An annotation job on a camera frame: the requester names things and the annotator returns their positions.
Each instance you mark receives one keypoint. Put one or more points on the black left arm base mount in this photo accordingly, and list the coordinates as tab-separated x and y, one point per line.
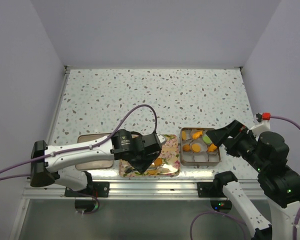
88	202

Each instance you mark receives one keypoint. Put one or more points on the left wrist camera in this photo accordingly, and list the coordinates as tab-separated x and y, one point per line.
162	139

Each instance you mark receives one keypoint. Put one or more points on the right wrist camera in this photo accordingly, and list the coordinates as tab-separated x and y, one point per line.
263	123

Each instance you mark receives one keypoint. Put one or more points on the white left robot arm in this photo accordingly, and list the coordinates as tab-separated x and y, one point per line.
52	164

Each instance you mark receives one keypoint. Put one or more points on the floral yellow tray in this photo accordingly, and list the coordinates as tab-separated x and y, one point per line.
169	168

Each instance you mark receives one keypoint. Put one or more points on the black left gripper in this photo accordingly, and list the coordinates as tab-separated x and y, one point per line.
142	167

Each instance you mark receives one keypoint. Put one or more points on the green round cookie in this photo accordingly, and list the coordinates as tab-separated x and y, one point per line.
206	140

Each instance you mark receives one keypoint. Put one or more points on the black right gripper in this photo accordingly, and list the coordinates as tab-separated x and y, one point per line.
234	127

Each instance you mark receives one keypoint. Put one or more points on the plain round orange cookie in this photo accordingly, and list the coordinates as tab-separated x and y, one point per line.
152	172

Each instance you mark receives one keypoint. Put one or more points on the cookie tin with paper cups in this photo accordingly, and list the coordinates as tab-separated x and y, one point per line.
201	159

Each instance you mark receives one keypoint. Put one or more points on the gold tin lid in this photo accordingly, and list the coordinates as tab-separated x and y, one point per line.
91	159

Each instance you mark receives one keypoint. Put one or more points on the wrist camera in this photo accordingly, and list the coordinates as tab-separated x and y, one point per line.
263	123
162	139

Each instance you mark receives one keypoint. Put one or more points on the metal tongs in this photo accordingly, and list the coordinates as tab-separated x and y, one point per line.
130	170

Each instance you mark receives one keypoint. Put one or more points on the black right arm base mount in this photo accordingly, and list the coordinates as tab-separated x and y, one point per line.
214	191

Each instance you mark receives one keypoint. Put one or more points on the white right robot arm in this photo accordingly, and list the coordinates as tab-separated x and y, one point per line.
267	153

